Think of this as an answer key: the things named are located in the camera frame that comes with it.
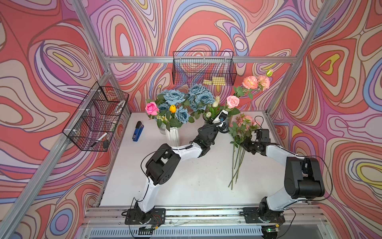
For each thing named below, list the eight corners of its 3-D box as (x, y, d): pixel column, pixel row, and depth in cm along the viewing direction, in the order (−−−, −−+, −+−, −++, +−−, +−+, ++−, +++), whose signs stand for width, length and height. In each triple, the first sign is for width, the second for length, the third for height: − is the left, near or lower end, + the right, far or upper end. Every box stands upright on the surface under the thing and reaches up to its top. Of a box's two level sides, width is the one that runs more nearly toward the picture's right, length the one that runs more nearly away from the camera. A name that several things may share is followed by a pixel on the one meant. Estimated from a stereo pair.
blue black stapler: (134, 141, 105) (131, 137, 101) (139, 125, 115) (136, 120, 111) (139, 141, 105) (137, 137, 101) (144, 125, 115) (142, 120, 111)
